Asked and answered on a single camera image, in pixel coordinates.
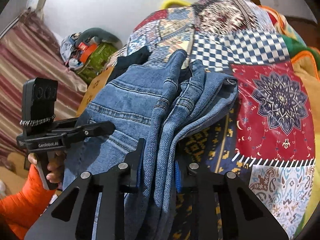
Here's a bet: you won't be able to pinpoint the blue denim jeans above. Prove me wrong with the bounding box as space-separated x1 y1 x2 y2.
63 48 238 239

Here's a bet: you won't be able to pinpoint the orange left sleeve forearm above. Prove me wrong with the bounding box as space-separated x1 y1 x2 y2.
1 165 55 239

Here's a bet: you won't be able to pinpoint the light blue clothing pile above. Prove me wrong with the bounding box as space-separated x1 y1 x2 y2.
60 33 81 63

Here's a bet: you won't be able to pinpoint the person's left hand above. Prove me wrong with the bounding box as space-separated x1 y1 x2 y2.
27 151 66 184

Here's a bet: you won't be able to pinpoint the green fabric storage box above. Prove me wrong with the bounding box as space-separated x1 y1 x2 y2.
75 43 117 85

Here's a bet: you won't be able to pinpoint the striped pink curtain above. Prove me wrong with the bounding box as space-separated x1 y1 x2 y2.
1 12 87 157

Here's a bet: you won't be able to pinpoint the patchwork quilt bedspread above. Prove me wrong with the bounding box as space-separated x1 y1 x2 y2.
109 0 316 239

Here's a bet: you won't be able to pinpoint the orange box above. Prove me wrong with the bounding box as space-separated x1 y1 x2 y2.
80 44 98 63

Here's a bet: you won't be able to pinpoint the small red box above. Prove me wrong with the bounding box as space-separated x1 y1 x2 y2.
77 42 88 51

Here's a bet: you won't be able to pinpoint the grey neck pillow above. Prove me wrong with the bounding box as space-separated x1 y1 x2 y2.
75 28 123 49

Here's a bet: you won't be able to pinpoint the black folded pants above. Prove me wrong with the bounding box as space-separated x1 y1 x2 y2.
107 46 151 83

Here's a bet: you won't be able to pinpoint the yellow headboard cushion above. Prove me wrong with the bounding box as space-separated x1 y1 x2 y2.
160 0 191 10

